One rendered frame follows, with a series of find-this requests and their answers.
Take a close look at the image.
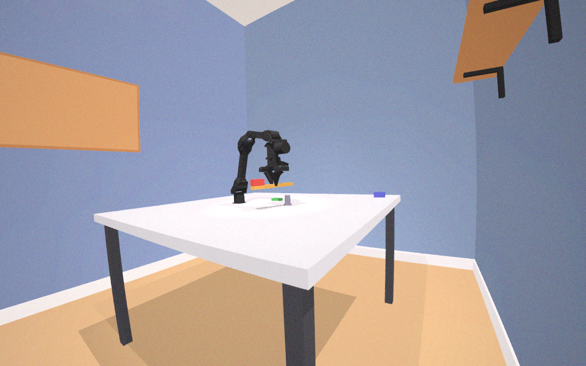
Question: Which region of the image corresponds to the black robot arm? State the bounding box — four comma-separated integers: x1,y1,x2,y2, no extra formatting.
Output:
230,130,290,204

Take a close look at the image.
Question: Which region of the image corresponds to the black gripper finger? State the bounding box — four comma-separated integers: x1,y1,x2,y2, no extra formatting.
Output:
271,172,284,186
264,172,273,184

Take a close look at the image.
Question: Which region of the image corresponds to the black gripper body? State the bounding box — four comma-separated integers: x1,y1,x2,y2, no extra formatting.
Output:
259,155,289,172

